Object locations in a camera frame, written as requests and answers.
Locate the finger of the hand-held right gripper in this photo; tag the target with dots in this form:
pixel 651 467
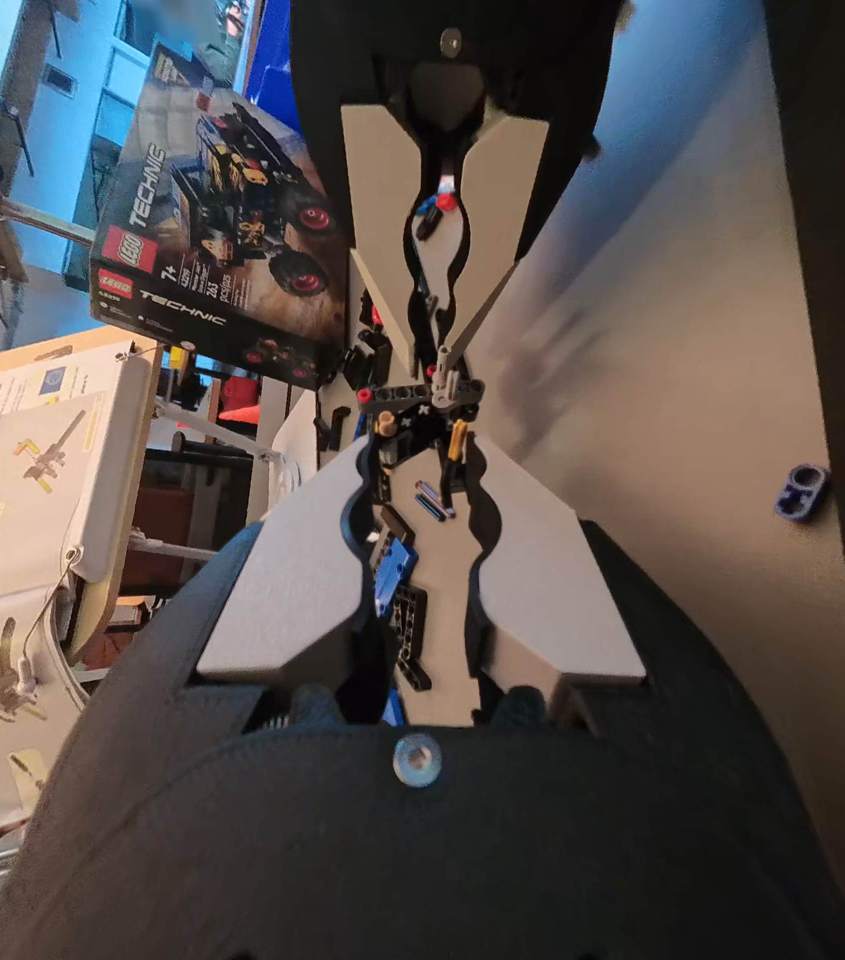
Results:
pixel 501 195
pixel 377 195

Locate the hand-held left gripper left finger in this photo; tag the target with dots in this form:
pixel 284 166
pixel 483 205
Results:
pixel 287 585

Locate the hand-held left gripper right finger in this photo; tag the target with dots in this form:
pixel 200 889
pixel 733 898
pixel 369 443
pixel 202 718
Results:
pixel 550 592

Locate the black toy brick assembly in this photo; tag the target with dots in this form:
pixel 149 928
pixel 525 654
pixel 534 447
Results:
pixel 422 416

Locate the blue two-hole link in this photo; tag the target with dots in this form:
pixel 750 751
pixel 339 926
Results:
pixel 801 491

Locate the grey desk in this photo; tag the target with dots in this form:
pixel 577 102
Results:
pixel 692 375

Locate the blue plastic bin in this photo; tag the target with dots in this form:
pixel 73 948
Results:
pixel 272 67

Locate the blue square toy panel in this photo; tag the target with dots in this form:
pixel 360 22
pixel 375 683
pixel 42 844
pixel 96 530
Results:
pixel 392 570

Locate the short black toy axle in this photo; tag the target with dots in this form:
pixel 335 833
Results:
pixel 439 499

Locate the heap of black toy beams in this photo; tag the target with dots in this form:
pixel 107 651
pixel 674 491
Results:
pixel 362 360

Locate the orange traffic cone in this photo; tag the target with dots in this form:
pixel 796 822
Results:
pixel 246 409

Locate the toy truck set box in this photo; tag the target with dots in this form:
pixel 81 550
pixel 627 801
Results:
pixel 190 225

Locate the white booklet stand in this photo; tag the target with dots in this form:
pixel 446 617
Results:
pixel 122 450

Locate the building instruction booklet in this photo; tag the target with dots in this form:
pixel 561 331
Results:
pixel 10 480

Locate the grey metal pole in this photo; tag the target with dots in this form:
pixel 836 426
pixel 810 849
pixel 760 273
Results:
pixel 55 223

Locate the black toy frame beam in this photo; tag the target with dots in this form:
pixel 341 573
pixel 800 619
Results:
pixel 411 622

